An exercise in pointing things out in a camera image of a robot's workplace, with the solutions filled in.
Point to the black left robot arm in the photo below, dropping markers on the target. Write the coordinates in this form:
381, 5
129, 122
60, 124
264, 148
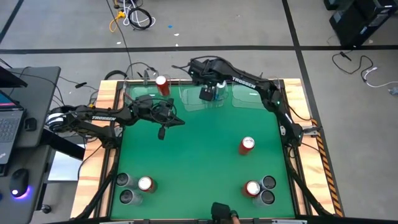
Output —
104, 118

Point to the black monitor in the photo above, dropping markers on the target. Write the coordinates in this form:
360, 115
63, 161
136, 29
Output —
11, 80

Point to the red soda can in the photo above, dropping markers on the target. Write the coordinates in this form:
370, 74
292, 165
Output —
247, 144
252, 188
161, 85
145, 183

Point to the person's hand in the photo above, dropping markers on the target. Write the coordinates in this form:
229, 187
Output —
235, 220

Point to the black desk caster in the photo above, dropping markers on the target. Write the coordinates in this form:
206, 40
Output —
46, 209

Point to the white board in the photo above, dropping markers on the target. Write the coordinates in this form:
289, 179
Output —
63, 168

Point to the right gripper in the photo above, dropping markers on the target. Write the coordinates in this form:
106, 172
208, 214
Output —
203, 71

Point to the green table mat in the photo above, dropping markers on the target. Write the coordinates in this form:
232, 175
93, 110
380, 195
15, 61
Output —
192, 168

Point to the black computer tower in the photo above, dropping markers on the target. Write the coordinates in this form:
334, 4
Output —
354, 21

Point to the black office desk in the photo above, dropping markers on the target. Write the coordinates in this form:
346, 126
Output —
40, 93

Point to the black computer mouse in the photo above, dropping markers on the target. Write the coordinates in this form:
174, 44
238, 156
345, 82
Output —
19, 183

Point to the clear plastic bin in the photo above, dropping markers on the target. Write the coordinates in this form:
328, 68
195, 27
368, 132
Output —
248, 99
189, 99
136, 90

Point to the black adapter box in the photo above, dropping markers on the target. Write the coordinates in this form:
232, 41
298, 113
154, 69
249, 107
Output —
30, 124

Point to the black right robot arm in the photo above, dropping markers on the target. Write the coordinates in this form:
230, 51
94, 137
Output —
245, 82

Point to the yellow black hazard tape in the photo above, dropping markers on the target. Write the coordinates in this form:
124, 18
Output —
328, 177

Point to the black metal rig frame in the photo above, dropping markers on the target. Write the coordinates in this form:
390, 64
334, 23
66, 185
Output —
174, 222

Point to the grey metal post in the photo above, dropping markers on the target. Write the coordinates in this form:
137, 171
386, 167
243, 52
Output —
145, 77
260, 75

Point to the white soda can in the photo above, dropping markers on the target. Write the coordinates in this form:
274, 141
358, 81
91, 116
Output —
268, 182
126, 196
122, 179
266, 197

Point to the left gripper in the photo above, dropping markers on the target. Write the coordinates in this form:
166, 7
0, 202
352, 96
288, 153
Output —
161, 112

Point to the black laptop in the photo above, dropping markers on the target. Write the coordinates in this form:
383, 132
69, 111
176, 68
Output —
9, 130

